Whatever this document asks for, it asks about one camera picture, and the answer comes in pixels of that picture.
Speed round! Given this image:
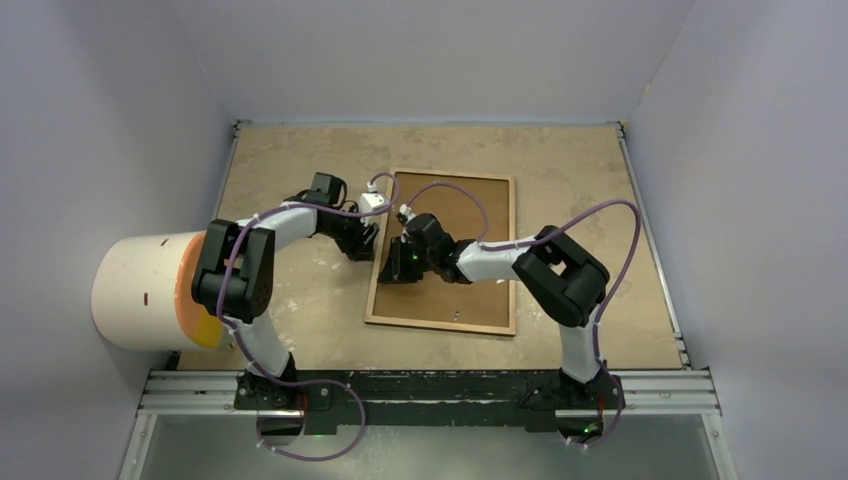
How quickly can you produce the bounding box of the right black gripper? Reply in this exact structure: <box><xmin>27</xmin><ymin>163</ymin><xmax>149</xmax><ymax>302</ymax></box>
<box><xmin>378</xmin><ymin>237</ymin><xmax>437</xmax><ymax>286</ymax></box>

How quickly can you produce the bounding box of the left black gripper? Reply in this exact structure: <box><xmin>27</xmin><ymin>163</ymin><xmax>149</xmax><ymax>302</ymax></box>
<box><xmin>321</xmin><ymin>204</ymin><xmax>379</xmax><ymax>261</ymax></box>

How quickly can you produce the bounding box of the wooden picture frame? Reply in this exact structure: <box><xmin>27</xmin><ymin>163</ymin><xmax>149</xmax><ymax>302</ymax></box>
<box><xmin>364</xmin><ymin>167</ymin><xmax>518</xmax><ymax>337</ymax></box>

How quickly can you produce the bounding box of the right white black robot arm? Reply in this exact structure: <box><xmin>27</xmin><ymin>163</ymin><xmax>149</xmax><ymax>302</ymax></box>
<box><xmin>378</xmin><ymin>213</ymin><xmax>610</xmax><ymax>407</ymax></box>

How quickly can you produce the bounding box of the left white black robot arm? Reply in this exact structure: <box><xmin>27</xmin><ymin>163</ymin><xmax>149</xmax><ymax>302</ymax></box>
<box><xmin>191</xmin><ymin>173</ymin><xmax>398</xmax><ymax>409</ymax></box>

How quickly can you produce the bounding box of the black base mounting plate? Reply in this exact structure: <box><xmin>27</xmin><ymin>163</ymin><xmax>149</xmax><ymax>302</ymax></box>
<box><xmin>233</xmin><ymin>369</ymin><xmax>625</xmax><ymax>437</ymax></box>

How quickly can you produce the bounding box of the white cylinder with orange lid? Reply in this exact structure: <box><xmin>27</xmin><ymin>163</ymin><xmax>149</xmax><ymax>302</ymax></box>
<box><xmin>91</xmin><ymin>231</ymin><xmax>224</xmax><ymax>352</ymax></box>

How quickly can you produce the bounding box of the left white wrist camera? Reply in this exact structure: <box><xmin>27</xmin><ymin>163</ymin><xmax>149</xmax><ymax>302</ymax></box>
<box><xmin>357</xmin><ymin>192</ymin><xmax>391</xmax><ymax>217</ymax></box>

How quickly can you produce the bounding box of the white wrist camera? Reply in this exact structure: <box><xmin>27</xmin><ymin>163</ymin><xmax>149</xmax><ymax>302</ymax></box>
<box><xmin>396</xmin><ymin>204</ymin><xmax>416</xmax><ymax>226</ymax></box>
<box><xmin>357</xmin><ymin>192</ymin><xmax>391</xmax><ymax>217</ymax></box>

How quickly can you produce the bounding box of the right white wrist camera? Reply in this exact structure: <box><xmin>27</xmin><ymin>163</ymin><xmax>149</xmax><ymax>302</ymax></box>
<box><xmin>396</xmin><ymin>204</ymin><xmax>416</xmax><ymax>226</ymax></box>

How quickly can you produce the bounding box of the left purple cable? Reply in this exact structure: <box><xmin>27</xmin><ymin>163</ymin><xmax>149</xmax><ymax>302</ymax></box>
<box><xmin>215</xmin><ymin>172</ymin><xmax>403</xmax><ymax>464</ymax></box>

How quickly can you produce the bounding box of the purple cable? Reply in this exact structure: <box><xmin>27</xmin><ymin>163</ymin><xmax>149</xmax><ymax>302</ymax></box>
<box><xmin>404</xmin><ymin>182</ymin><xmax>643</xmax><ymax>452</ymax></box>
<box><xmin>215</xmin><ymin>172</ymin><xmax>403</xmax><ymax>464</ymax></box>

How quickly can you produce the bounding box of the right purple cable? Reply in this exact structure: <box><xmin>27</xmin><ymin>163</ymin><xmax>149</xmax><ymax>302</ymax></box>
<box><xmin>404</xmin><ymin>182</ymin><xmax>643</xmax><ymax>452</ymax></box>

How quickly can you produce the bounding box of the aluminium rail frame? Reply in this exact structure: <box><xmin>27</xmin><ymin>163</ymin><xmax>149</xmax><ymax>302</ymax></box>
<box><xmin>121</xmin><ymin>122</ymin><xmax>725</xmax><ymax>479</ymax></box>

